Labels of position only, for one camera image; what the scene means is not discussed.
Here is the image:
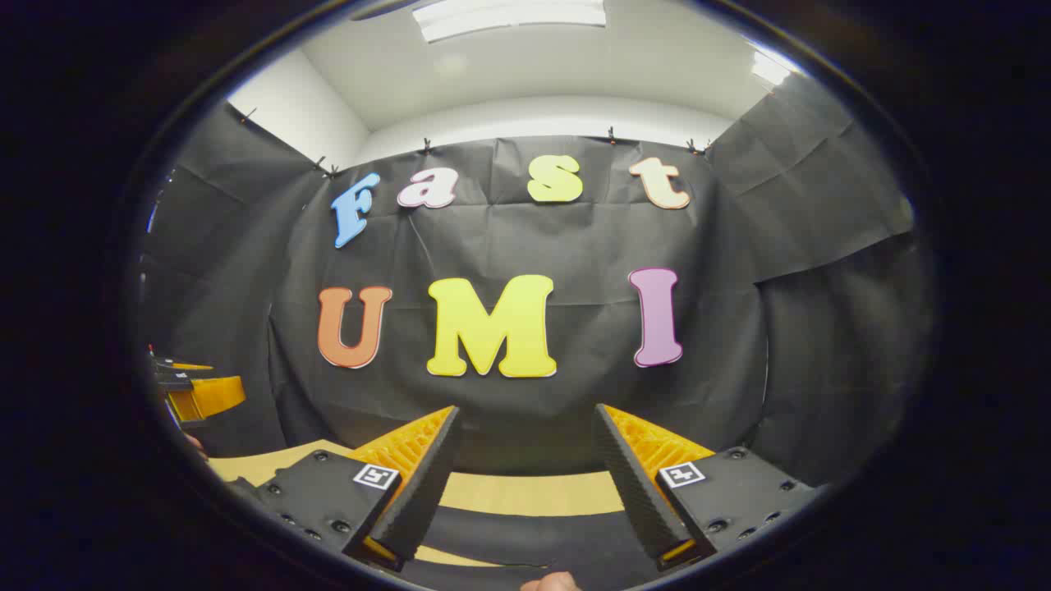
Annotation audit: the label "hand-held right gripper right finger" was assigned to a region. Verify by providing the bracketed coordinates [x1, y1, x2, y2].
[594, 402, 824, 572]

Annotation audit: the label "black jeans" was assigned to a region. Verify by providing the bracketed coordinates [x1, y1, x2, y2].
[406, 505, 658, 591]

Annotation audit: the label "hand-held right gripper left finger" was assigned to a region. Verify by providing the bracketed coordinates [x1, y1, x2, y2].
[230, 405, 462, 572]

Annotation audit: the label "long ceiling light panel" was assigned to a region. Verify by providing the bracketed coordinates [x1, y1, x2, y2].
[411, 0, 608, 44]

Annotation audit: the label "row of small black clips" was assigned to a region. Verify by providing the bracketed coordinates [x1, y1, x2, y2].
[240, 107, 709, 178]

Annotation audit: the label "small ceiling light panel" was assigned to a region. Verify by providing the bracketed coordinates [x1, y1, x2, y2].
[750, 49, 796, 88]

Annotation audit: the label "black backdrop cloth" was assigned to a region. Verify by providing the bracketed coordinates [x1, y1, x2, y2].
[135, 74, 937, 493]

